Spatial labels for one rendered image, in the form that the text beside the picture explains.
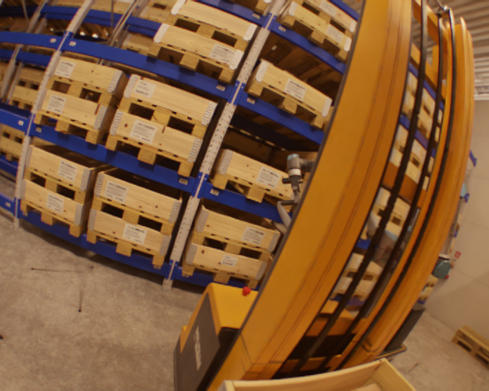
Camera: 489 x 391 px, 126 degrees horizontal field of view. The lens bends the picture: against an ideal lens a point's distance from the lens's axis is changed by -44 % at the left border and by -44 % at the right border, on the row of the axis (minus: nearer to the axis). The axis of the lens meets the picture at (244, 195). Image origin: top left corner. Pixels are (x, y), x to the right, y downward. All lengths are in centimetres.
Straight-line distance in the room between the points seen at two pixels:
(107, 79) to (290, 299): 207
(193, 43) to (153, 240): 181
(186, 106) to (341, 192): 163
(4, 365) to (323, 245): 173
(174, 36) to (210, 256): 206
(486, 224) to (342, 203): 603
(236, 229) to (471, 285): 562
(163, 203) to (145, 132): 62
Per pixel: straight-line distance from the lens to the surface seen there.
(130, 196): 202
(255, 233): 214
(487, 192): 665
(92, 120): 212
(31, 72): 449
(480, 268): 628
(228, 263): 221
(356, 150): 52
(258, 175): 202
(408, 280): 106
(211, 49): 211
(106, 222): 216
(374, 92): 59
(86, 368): 164
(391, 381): 122
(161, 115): 195
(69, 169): 223
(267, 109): 212
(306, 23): 260
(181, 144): 190
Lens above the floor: 141
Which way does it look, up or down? 6 degrees down
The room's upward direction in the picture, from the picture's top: 21 degrees clockwise
